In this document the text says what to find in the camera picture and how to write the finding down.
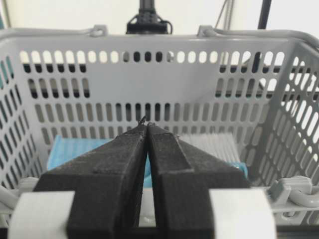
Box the black pole background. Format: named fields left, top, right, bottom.
left=257, top=0, right=272, bottom=30

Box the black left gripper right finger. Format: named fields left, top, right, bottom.
left=147, top=123, right=250, bottom=239

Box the grey basket handle far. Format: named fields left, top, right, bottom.
left=0, top=25, right=319, bottom=48

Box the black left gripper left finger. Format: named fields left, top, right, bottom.
left=35, top=124, right=148, bottom=239

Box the grey plastic shopping basket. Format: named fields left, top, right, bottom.
left=0, top=24, right=319, bottom=231

